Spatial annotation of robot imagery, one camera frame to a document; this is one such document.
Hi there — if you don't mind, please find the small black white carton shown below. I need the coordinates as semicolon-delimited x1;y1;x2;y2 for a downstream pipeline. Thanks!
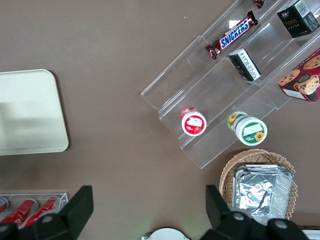
228;48;262;83

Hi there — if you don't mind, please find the red strawberry yogurt cup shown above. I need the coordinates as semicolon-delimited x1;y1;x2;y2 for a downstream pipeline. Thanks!
180;105;208;137

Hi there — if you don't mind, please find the aluminium foil tray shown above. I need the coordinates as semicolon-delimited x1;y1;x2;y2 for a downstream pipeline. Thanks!
232;172;294;226
233;164;295;179

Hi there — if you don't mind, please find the red cola can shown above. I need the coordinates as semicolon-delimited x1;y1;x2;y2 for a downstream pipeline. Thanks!
23;196;61;228
0;196;10;214
0;198;39;224

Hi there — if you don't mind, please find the red chocolate chip cookie box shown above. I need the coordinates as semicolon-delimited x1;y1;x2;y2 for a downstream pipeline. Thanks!
277;48;320;103

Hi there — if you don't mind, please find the clear acrylic tiered shelf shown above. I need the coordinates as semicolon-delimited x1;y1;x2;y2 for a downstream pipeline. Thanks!
140;0;320;170

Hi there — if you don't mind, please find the woven wicker basket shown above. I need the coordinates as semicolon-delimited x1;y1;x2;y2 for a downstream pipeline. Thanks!
218;148;299;221

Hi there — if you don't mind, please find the white round disc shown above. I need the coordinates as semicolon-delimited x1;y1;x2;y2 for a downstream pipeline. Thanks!
141;226;191;240

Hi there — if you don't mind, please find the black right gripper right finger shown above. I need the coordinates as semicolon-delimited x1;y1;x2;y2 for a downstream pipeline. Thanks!
201;184;309;240

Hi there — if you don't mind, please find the cream plastic tray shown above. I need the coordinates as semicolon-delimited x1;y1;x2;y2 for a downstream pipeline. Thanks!
0;68;70;156

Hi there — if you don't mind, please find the green sunflower yogurt cup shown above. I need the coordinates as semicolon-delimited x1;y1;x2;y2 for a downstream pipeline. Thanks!
226;111;268;147

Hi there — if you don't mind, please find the black Face carton box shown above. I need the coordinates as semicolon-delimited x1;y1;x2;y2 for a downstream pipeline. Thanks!
276;0;320;39

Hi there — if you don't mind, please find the clear acrylic can holder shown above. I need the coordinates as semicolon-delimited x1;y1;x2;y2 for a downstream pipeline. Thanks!
0;191;69;227

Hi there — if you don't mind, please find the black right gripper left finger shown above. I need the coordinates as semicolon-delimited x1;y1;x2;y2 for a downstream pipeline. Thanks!
0;185;94;240

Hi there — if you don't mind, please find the Snickers chocolate bar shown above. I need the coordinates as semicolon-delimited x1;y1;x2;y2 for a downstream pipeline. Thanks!
205;10;259;60

